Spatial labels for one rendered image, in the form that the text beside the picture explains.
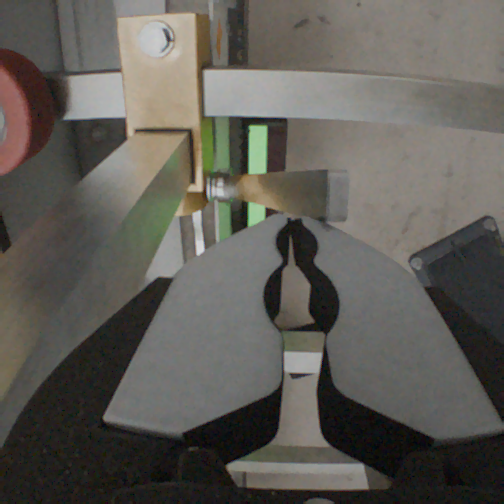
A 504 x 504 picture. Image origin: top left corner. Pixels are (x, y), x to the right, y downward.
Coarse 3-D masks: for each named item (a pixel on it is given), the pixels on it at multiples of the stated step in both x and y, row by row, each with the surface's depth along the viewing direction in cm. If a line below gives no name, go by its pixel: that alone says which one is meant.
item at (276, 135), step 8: (272, 128) 41; (280, 128) 41; (272, 136) 41; (280, 136) 41; (272, 144) 42; (280, 144) 42; (272, 152) 42; (280, 152) 42; (272, 160) 43; (280, 160) 43; (272, 168) 43; (280, 168) 43
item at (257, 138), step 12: (252, 132) 41; (264, 132) 41; (252, 144) 42; (264, 144) 42; (252, 156) 43; (264, 156) 43; (252, 168) 43; (264, 168) 43; (252, 204) 46; (252, 216) 47
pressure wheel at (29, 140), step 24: (0, 48) 21; (0, 72) 20; (24, 72) 21; (0, 96) 20; (24, 96) 21; (48, 96) 23; (0, 120) 21; (24, 120) 21; (48, 120) 23; (0, 144) 22; (24, 144) 22; (0, 168) 23
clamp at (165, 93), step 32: (128, 32) 22; (192, 32) 22; (128, 64) 23; (160, 64) 23; (192, 64) 23; (128, 96) 24; (160, 96) 24; (192, 96) 24; (128, 128) 25; (160, 128) 25; (192, 128) 25; (192, 160) 26; (192, 192) 28
